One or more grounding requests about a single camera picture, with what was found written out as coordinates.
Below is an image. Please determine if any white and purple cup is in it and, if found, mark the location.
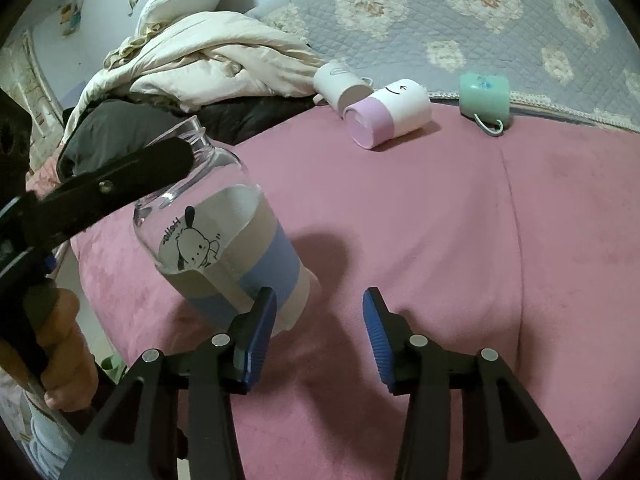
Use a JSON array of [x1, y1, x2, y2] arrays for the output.
[[343, 79, 433, 151]]

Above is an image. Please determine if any green cup with handle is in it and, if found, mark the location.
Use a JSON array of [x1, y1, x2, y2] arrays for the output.
[[458, 72, 511, 137]]

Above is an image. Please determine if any cream quilt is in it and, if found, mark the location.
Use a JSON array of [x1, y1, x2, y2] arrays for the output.
[[62, 10, 329, 147]]

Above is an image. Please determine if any person's left hand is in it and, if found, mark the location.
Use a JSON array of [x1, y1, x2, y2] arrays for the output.
[[37, 291, 99, 414]]

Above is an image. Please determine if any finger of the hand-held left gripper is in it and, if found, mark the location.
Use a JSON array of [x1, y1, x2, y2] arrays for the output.
[[30, 138, 194, 251]]

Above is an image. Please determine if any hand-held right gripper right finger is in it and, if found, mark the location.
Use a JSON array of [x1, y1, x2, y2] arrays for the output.
[[362, 287, 584, 480]]

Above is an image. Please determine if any glass cup with dog print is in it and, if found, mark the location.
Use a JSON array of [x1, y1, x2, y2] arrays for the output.
[[57, 115, 322, 339]]

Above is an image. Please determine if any grey floral quilted bedspread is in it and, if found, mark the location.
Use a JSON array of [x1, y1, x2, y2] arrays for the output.
[[244, 0, 640, 135]]

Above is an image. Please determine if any white mug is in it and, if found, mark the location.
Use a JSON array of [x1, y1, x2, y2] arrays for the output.
[[313, 61, 375, 116]]

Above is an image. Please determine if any dark cloth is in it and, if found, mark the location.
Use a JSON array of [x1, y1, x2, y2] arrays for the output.
[[59, 92, 322, 182]]

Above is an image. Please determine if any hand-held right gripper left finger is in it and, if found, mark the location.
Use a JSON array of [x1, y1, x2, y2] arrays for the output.
[[59, 287, 279, 480]]

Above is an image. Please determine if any pink blanket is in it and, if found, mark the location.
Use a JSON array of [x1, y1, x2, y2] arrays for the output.
[[70, 94, 640, 480]]

